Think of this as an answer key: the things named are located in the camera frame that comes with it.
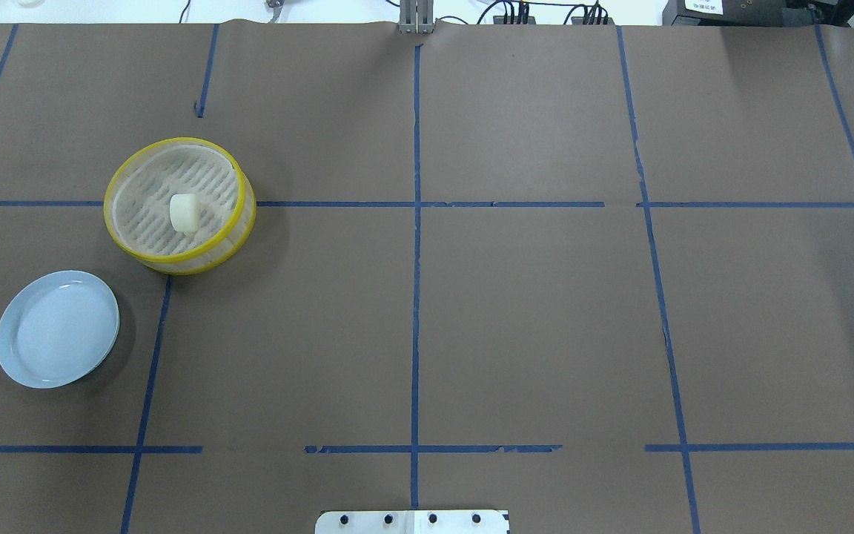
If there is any white steamed bun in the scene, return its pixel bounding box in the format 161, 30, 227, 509
168, 194, 201, 234

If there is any yellow bamboo steamer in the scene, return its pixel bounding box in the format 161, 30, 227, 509
104, 136, 256, 276

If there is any light blue plate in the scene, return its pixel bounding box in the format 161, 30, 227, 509
0, 270, 121, 389

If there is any aluminium frame post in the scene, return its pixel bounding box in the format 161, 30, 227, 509
397, 0, 436, 34

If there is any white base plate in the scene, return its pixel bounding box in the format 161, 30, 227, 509
314, 510, 511, 533

